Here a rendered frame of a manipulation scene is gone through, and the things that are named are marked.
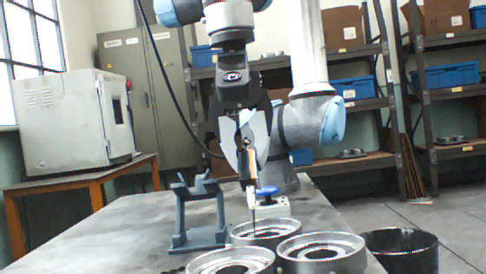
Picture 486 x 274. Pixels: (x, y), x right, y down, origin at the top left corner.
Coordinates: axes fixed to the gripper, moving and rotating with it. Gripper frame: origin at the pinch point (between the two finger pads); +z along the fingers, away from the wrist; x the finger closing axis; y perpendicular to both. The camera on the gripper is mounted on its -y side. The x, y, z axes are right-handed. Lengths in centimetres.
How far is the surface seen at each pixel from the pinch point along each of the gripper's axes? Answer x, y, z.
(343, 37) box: -77, 342, -67
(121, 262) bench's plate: 22.5, 0.5, 13.1
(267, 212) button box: -1.5, 7.2, 9.5
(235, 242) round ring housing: 2.7, -6.6, 9.8
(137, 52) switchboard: 125, 361, -86
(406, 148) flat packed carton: -122, 345, 45
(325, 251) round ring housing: -9.0, -12.0, 10.6
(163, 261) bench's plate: 15.0, -1.3, 13.2
